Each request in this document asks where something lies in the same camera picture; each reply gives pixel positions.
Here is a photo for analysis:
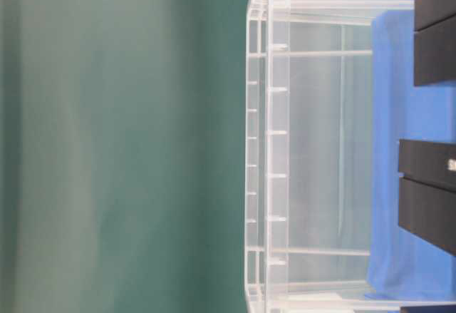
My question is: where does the black RealSense box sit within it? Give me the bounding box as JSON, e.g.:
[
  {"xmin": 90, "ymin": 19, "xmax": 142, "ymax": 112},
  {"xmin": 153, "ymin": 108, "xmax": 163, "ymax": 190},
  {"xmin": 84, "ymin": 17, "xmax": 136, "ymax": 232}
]
[
  {"xmin": 398, "ymin": 139, "xmax": 455, "ymax": 255},
  {"xmin": 400, "ymin": 304, "xmax": 456, "ymax": 313},
  {"xmin": 414, "ymin": 0, "xmax": 455, "ymax": 86}
]

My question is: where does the green table cloth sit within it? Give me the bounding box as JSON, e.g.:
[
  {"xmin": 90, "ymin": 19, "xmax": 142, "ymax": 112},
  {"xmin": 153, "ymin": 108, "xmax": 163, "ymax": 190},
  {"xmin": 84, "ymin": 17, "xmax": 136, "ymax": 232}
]
[{"xmin": 1, "ymin": 0, "xmax": 247, "ymax": 312}]

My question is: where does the clear plastic storage case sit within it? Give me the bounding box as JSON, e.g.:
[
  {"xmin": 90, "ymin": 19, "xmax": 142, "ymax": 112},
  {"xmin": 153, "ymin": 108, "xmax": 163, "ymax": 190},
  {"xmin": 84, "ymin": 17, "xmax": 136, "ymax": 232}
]
[{"xmin": 244, "ymin": 0, "xmax": 455, "ymax": 312}]

